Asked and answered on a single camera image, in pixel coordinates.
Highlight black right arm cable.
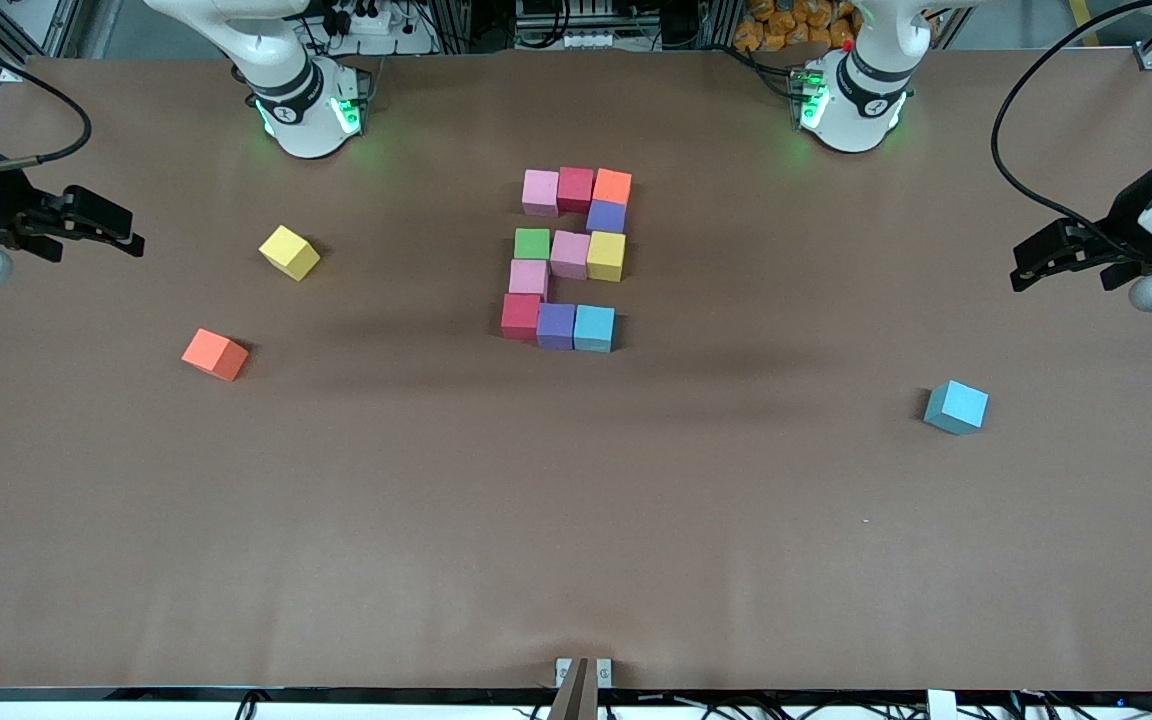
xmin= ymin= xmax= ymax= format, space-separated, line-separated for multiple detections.
xmin=0 ymin=30 xmax=94 ymax=173

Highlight teal foam cube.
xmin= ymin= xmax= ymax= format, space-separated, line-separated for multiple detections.
xmin=923 ymin=379 xmax=990 ymax=436
xmin=573 ymin=304 xmax=617 ymax=354

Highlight white power strip with plugs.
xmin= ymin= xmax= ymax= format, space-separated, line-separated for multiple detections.
xmin=311 ymin=0 xmax=437 ymax=56

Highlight slim white power strip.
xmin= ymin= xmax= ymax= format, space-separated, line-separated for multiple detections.
xmin=534 ymin=28 xmax=617 ymax=51

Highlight red foam cube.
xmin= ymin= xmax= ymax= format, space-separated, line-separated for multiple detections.
xmin=558 ymin=166 xmax=597 ymax=216
xmin=500 ymin=292 xmax=543 ymax=343

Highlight brown paper table cover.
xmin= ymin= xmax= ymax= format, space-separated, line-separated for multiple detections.
xmin=0 ymin=52 xmax=1152 ymax=693

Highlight pink foam cube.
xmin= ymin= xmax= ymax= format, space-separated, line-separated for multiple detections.
xmin=509 ymin=259 xmax=551 ymax=299
xmin=522 ymin=168 xmax=562 ymax=218
xmin=550 ymin=230 xmax=592 ymax=281

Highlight yellow foam cube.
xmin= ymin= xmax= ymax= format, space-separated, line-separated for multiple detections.
xmin=586 ymin=231 xmax=627 ymax=283
xmin=258 ymin=224 xmax=322 ymax=282

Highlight brown wooden stick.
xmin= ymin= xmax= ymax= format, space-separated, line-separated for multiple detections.
xmin=548 ymin=657 xmax=599 ymax=720

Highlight small metal bracket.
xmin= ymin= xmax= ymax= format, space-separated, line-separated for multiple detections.
xmin=555 ymin=657 xmax=613 ymax=689

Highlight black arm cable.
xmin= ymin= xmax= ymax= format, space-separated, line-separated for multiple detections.
xmin=0 ymin=30 xmax=94 ymax=173
xmin=991 ymin=0 xmax=1152 ymax=263

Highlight bag of orange items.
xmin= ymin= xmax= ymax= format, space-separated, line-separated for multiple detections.
xmin=733 ymin=0 xmax=862 ymax=53

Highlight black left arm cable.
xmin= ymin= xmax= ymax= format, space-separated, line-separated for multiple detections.
xmin=991 ymin=0 xmax=1152 ymax=263

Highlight black cable bundle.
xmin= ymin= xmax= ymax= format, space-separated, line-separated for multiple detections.
xmin=1011 ymin=672 xmax=1152 ymax=720

